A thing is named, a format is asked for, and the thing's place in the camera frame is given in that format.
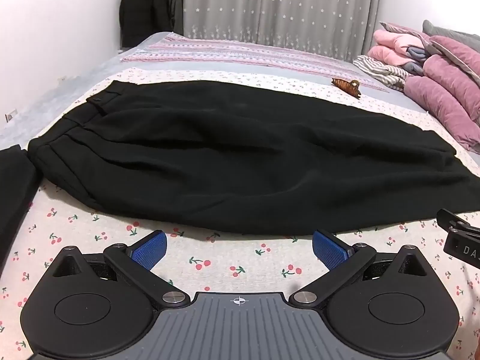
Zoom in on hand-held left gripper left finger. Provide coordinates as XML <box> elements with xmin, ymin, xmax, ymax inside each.
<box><xmin>49</xmin><ymin>230</ymin><xmax>192</xmax><ymax>310</ymax></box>

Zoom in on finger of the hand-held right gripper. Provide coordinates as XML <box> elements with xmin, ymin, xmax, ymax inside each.
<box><xmin>437</xmin><ymin>209</ymin><xmax>480</xmax><ymax>233</ymax></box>

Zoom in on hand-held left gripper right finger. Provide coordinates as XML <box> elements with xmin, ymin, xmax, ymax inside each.
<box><xmin>289</xmin><ymin>229</ymin><xmax>430</xmax><ymax>308</ymax></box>

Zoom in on black pants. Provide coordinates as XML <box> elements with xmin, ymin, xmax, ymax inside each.
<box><xmin>28</xmin><ymin>80</ymin><xmax>480</xmax><ymax>235</ymax></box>

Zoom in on cherry print sheet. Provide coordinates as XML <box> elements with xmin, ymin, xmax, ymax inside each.
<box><xmin>0</xmin><ymin>67</ymin><xmax>480</xmax><ymax>360</ymax></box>

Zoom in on mauve and grey duvet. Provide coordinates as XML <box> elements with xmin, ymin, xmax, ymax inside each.
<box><xmin>404</xmin><ymin>20</ymin><xmax>480</xmax><ymax>152</ymax></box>

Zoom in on black folded cloth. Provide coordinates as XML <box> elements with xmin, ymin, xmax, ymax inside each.
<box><xmin>0</xmin><ymin>144</ymin><xmax>40</xmax><ymax>250</ymax></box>

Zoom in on grey blue folded garment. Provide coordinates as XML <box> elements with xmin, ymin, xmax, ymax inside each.
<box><xmin>403</xmin><ymin>47</ymin><xmax>428</xmax><ymax>76</ymax></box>

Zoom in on brown hair claw clip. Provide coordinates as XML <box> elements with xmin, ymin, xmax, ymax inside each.
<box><xmin>331</xmin><ymin>77</ymin><xmax>362</xmax><ymax>99</ymax></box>

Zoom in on striped folded cloth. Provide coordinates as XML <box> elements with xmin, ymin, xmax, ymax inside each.
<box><xmin>353</xmin><ymin>55</ymin><xmax>409</xmax><ymax>91</ymax></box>

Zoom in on pink folded clothes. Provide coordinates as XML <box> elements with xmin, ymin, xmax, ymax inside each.
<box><xmin>367</xmin><ymin>29</ymin><xmax>432</xmax><ymax>68</ymax></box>

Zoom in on pink striped blanket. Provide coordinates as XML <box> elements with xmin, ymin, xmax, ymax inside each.
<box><xmin>120</xmin><ymin>32</ymin><xmax>391</xmax><ymax>92</ymax></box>

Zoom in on dark hanging clothes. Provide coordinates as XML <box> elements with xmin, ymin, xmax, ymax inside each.
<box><xmin>119</xmin><ymin>0</ymin><xmax>177</xmax><ymax>47</ymax></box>

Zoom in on grey star print curtain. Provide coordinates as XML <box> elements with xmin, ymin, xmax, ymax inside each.
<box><xmin>183</xmin><ymin>0</ymin><xmax>383</xmax><ymax>62</ymax></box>

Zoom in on grey hanging garment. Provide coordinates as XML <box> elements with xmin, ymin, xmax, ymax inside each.
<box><xmin>164</xmin><ymin>0</ymin><xmax>184</xmax><ymax>35</ymax></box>

